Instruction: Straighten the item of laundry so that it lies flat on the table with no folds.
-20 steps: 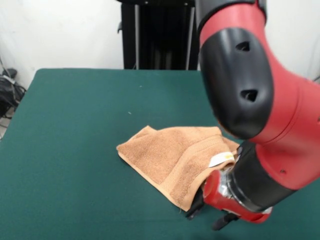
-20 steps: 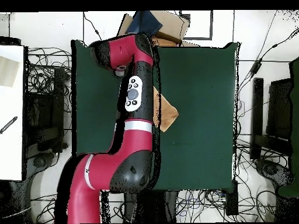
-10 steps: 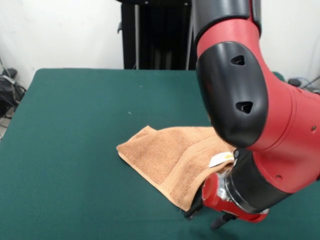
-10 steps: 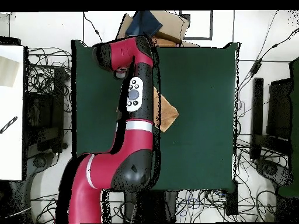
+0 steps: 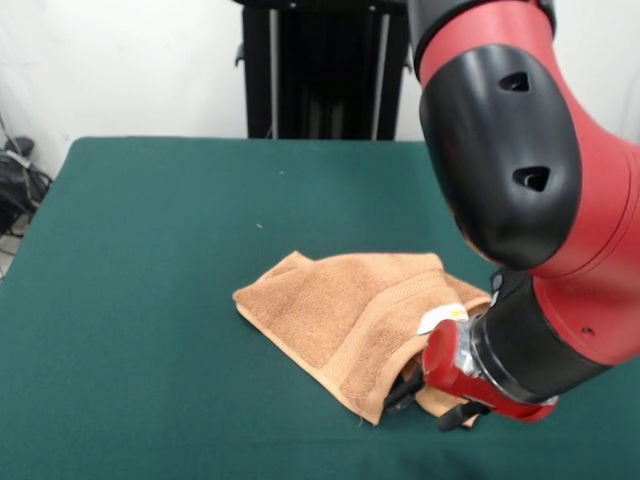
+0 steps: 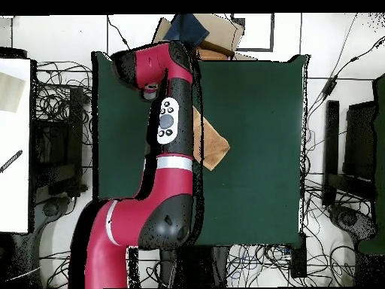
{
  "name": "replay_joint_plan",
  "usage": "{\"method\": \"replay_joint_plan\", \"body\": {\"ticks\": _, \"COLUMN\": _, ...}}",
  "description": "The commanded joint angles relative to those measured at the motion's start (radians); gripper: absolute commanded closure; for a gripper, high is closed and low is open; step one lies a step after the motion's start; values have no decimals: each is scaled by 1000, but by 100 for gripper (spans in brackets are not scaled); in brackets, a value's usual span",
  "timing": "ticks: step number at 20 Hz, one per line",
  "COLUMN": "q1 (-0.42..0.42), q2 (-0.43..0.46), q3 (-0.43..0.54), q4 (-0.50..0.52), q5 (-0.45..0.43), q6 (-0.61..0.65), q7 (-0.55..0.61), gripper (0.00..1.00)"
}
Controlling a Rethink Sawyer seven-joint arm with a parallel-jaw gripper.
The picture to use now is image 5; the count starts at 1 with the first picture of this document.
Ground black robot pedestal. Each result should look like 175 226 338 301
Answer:
232 0 416 141

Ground tan terry towel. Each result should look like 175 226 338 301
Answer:
232 251 494 430

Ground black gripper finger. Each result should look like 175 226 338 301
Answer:
383 377 427 414
436 401 489 434

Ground dark green table cloth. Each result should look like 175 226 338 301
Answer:
0 135 640 480

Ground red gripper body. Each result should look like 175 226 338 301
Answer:
421 319 559 424

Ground black device with cables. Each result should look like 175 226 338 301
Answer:
0 135 54 239

